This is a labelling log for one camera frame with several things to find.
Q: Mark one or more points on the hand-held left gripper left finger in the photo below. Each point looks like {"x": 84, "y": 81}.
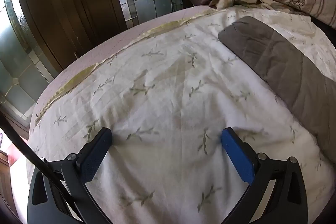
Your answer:
{"x": 95, "y": 153}

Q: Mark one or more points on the brown wooden door panel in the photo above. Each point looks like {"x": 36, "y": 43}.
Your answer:
{"x": 68, "y": 3}

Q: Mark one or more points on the white leaf-print quilt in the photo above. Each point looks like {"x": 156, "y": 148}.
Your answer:
{"x": 162, "y": 87}

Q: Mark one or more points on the grey puffer jacket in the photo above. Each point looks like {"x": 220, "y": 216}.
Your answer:
{"x": 278, "y": 61}

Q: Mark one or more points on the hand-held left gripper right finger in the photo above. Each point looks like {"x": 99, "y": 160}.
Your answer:
{"x": 236, "y": 155}

